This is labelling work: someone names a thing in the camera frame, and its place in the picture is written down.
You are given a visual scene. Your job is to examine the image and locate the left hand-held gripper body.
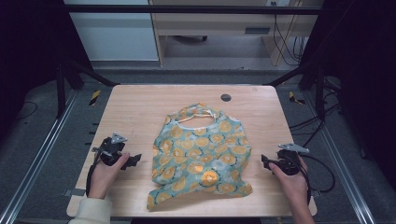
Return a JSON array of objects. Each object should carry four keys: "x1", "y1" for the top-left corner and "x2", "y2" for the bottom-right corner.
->
[{"x1": 92, "y1": 132, "x2": 129, "y2": 166}]

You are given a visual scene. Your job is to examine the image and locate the white cabinet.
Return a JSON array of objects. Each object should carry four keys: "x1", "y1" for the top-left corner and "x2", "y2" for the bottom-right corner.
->
[{"x1": 64, "y1": 0, "x2": 160, "y2": 62}]

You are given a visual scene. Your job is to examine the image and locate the black hanging desk cables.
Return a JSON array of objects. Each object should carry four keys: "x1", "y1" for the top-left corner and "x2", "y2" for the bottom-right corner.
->
[{"x1": 272, "y1": 1, "x2": 308, "y2": 66}]

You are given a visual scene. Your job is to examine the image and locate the black curtain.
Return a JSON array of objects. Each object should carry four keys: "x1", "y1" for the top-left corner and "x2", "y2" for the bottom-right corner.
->
[
  {"x1": 0, "y1": 0, "x2": 92, "y2": 138},
  {"x1": 306, "y1": 0, "x2": 396, "y2": 183}
]

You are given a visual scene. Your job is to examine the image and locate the orange print fabric bag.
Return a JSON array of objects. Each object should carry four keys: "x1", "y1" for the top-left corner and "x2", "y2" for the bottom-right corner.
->
[{"x1": 146, "y1": 102, "x2": 254, "y2": 212}]

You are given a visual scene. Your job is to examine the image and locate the light wooden desk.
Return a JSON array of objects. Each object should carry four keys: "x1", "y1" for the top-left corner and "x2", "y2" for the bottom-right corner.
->
[{"x1": 148, "y1": 0, "x2": 325, "y2": 67}]

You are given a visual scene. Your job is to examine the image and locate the person's left hand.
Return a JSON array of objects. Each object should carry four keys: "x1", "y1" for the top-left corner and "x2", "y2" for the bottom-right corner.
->
[{"x1": 88, "y1": 151, "x2": 132, "y2": 201}]

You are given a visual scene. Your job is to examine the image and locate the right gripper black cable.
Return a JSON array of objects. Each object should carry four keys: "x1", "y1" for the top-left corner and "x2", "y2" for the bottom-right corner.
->
[{"x1": 297, "y1": 153, "x2": 336, "y2": 204}]

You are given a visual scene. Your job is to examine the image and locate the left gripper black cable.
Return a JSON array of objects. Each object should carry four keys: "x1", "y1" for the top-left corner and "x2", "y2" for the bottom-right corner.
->
[{"x1": 85, "y1": 151, "x2": 103, "y2": 198}]

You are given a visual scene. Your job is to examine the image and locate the aluminium floor rail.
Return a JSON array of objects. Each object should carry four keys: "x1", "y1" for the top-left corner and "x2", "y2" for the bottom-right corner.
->
[
  {"x1": 303, "y1": 92, "x2": 376, "y2": 224},
  {"x1": 0, "y1": 90, "x2": 79, "y2": 224}
]

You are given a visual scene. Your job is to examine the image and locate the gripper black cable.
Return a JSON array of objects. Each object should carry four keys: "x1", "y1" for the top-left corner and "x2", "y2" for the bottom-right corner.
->
[
  {"x1": 297, "y1": 153, "x2": 336, "y2": 204},
  {"x1": 85, "y1": 151, "x2": 103, "y2": 198}
]

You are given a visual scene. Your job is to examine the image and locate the yellow black tape strip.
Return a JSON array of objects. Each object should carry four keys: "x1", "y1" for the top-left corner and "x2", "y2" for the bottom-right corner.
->
[
  {"x1": 288, "y1": 91, "x2": 306, "y2": 105},
  {"x1": 89, "y1": 90, "x2": 102, "y2": 106}
]

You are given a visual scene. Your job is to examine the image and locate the thin black floor cable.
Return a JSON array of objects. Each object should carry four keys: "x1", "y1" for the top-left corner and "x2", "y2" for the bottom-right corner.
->
[{"x1": 16, "y1": 100, "x2": 39, "y2": 121}]

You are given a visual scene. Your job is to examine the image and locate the black horizontal frame bar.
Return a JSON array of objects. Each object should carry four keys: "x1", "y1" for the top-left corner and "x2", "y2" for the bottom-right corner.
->
[{"x1": 65, "y1": 4, "x2": 322, "y2": 16}]

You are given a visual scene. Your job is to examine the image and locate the black floor cables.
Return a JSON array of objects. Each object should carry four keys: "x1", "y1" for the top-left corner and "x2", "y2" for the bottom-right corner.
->
[{"x1": 289, "y1": 77, "x2": 345, "y2": 147}]

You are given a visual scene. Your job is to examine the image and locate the grey table edge bracket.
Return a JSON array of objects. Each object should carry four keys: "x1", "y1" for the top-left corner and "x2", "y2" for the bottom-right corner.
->
[{"x1": 63, "y1": 188, "x2": 87, "y2": 198}]

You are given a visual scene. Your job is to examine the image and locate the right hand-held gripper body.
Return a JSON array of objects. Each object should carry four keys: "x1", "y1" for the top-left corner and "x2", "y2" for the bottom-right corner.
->
[{"x1": 273, "y1": 142, "x2": 311, "y2": 176}]

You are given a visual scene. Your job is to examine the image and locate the person's right hand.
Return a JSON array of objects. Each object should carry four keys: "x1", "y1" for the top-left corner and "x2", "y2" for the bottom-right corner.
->
[{"x1": 268, "y1": 156, "x2": 309, "y2": 205}]

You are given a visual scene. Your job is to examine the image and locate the black metal stand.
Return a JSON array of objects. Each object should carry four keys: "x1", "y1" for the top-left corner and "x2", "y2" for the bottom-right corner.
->
[
  {"x1": 55, "y1": 60, "x2": 120, "y2": 119},
  {"x1": 264, "y1": 59, "x2": 329, "y2": 123}
]

